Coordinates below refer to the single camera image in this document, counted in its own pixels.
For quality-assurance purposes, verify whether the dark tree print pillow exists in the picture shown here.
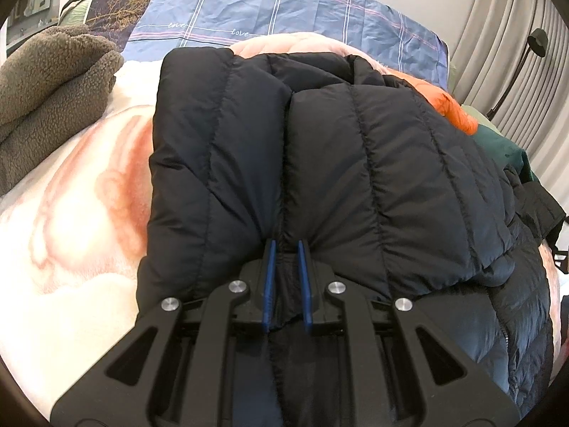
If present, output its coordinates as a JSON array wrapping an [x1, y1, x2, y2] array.
[[84, 0, 170, 47]]

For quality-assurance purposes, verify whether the white furniture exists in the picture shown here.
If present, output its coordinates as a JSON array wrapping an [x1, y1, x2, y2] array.
[[2, 0, 60, 56]]

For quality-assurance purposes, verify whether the green striped pillow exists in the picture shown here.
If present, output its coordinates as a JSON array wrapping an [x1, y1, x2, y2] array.
[[58, 0, 96, 27]]

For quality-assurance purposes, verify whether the light green pillow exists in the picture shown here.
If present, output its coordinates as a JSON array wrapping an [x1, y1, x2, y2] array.
[[460, 103, 494, 126]]

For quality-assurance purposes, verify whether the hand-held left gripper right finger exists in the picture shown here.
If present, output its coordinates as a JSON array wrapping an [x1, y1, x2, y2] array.
[[297, 239, 521, 427]]

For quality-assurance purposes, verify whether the pink plush printed blanket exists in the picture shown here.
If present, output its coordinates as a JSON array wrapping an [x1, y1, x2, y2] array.
[[0, 60, 165, 412]]

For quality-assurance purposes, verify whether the black floor lamp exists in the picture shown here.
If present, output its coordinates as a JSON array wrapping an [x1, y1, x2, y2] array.
[[486, 28, 549, 119]]

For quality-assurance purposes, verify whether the pink quilted garment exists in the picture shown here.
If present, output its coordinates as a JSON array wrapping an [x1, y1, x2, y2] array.
[[230, 32, 394, 74]]

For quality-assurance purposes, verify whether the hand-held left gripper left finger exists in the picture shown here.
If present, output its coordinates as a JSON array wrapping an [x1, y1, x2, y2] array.
[[50, 239, 285, 427]]

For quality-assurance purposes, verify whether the beige curtain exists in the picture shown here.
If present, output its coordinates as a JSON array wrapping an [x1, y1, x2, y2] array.
[[447, 0, 569, 218]]

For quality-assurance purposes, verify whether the blue plaid pillow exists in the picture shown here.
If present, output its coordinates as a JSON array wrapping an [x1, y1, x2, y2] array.
[[127, 0, 450, 90]]

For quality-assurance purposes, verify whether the orange puffer jacket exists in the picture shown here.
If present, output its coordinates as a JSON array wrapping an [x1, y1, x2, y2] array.
[[402, 73, 481, 136]]

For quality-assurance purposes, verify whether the dark green garment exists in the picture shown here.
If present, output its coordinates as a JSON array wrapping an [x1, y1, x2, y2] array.
[[471, 125, 541, 183]]

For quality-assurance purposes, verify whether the brown fleece garment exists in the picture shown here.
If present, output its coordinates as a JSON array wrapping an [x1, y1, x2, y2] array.
[[0, 24, 125, 196]]

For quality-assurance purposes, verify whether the black puffer jacket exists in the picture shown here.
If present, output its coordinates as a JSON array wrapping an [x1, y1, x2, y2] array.
[[135, 47, 567, 412]]

